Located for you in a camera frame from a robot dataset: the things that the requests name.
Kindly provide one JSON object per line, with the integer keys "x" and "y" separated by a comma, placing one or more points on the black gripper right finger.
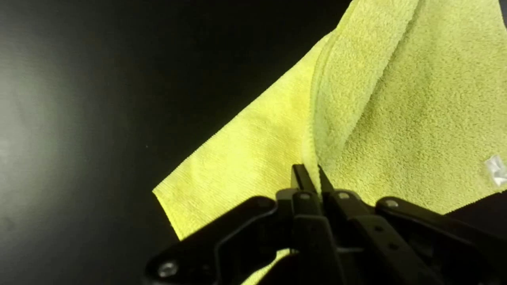
{"x": 380, "y": 242}

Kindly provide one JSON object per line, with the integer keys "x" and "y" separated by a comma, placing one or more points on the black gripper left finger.
{"x": 301, "y": 222}

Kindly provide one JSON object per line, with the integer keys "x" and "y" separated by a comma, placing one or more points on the yellow green towel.
{"x": 421, "y": 104}

